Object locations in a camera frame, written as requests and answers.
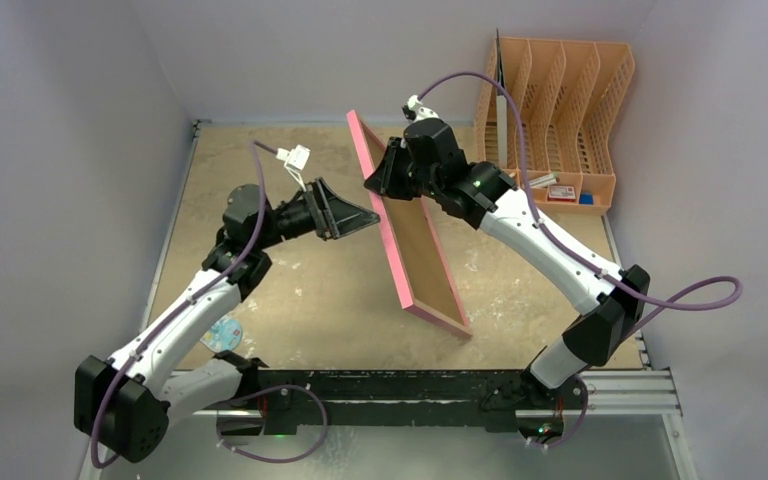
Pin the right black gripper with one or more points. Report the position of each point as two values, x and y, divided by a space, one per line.
393 168

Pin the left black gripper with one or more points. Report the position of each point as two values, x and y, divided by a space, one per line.
341 216

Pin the pink wooden picture frame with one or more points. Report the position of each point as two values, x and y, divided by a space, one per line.
390 245

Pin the brown frame backing board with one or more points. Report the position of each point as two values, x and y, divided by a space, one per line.
424 265

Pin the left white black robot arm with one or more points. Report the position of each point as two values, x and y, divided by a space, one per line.
185 324

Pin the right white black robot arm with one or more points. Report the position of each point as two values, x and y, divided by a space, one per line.
605 296

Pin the white folder in organizer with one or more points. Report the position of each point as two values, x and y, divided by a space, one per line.
501 106

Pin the white red glue stick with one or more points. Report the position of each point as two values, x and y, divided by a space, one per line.
543 181

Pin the blue tape dispenser pack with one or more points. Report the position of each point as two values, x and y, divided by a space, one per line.
224 335

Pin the red white small box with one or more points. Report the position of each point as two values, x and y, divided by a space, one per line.
561 193

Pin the orange plastic file organizer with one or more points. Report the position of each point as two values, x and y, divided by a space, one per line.
568 94

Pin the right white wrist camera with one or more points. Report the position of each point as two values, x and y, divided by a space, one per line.
414 110

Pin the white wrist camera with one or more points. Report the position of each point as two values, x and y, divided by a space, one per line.
414 110
294 161

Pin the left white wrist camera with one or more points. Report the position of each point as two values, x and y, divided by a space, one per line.
294 161

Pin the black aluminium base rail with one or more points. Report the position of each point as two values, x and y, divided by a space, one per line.
498 401

